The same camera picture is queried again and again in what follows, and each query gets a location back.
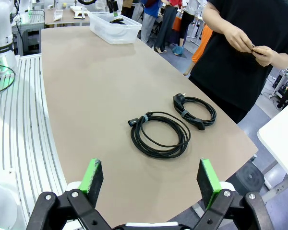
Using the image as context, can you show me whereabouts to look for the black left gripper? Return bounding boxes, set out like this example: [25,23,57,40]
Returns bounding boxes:
[107,0,119,17]

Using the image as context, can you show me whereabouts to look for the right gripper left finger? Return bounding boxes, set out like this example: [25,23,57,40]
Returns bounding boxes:
[26,158,116,230]

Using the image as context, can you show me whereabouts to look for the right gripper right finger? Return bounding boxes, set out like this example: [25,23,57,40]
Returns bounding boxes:
[194,158,274,230]

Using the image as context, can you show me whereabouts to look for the black power cable with plug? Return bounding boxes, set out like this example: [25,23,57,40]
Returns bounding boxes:
[172,92,217,131]

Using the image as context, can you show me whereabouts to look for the long black cable grey tie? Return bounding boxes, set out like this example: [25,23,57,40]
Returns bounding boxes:
[127,111,192,159]

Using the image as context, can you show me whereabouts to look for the person's right forearm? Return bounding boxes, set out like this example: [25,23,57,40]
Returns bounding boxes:
[202,0,233,39]

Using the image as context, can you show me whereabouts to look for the person's left forearm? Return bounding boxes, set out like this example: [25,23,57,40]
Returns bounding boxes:
[275,51,288,68]

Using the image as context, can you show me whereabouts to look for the person's right hand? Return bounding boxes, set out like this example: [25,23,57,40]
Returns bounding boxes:
[224,28,254,53]

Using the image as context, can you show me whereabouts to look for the person's left hand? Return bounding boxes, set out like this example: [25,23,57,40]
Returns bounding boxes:
[252,45,278,68]

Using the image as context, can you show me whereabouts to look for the clear plastic storage box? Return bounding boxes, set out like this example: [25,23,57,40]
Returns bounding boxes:
[88,11,143,45]

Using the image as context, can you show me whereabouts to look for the person in blue shirt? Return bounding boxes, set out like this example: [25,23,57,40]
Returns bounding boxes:
[140,0,164,46]

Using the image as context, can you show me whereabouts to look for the white plastic holder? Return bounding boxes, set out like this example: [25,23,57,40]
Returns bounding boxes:
[70,6,90,20]

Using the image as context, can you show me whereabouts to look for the dark grey table foot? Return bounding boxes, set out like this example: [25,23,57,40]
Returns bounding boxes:
[235,160,266,197]

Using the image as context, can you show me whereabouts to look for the person in white top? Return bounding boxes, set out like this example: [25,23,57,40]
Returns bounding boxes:
[180,0,202,46]

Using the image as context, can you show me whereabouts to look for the white table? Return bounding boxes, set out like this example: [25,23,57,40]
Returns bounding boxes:
[257,100,288,192]

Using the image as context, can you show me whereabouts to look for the white slotted mounting platform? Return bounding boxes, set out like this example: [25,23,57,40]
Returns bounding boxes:
[0,54,68,192]

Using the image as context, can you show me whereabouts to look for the orange mannequin trousers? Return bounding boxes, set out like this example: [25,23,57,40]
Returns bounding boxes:
[191,23,213,64]

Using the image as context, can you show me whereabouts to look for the person in black t-shirt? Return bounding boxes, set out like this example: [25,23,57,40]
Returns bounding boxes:
[189,0,288,124]

